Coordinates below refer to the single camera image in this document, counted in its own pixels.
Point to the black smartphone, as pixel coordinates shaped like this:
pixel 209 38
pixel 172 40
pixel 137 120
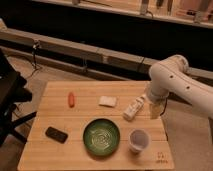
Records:
pixel 56 134

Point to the wooden folding table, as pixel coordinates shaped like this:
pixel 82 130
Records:
pixel 42 153

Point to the orange pepper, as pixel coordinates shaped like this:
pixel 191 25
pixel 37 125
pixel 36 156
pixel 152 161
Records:
pixel 71 100

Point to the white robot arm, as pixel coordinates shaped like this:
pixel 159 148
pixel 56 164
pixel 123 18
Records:
pixel 169 75

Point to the black chair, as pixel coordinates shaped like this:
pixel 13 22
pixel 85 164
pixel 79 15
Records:
pixel 12 90

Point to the pale yellow gripper tool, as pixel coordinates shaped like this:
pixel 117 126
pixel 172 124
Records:
pixel 155 110

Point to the white plastic bottle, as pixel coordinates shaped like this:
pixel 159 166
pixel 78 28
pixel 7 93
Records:
pixel 133 108

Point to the green ceramic plate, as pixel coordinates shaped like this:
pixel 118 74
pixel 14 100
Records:
pixel 101 137

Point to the translucent plastic cup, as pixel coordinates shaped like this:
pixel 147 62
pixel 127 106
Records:
pixel 139 140

